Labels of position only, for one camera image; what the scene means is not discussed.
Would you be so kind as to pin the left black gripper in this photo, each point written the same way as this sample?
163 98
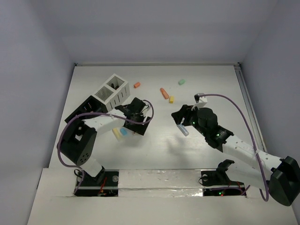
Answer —
135 126

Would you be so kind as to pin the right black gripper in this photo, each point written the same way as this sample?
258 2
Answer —
185 111

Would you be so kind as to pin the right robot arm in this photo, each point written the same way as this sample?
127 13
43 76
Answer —
280 177

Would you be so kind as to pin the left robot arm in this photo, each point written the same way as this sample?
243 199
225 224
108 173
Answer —
76 142

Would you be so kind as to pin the blue highlighter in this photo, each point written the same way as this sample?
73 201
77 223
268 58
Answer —
183 129

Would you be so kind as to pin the blue highlighter cap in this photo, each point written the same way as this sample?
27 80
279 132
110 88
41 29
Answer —
123 131

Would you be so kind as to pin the yellow highlighter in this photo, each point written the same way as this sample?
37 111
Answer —
117 134

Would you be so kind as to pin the yellow highlighter cap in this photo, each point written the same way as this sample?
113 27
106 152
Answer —
171 99

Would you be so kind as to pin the orange highlighter cap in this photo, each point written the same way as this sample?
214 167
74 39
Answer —
164 93

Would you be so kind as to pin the white slotted organizer box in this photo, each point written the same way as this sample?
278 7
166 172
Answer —
113 92

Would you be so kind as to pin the green highlighter cap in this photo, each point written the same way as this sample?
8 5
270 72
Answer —
181 82

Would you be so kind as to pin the small orange marker cap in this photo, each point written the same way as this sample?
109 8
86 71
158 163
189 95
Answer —
136 85

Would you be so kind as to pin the black slotted organizer box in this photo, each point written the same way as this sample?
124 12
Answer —
90 105

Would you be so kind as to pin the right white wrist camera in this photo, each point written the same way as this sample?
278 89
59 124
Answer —
200 100

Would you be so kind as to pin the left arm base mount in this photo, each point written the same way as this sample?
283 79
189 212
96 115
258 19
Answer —
104 185

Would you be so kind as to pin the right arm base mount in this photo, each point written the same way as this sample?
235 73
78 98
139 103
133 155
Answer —
217 183

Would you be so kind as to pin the aluminium side rail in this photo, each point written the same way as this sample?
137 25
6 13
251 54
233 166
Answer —
250 110

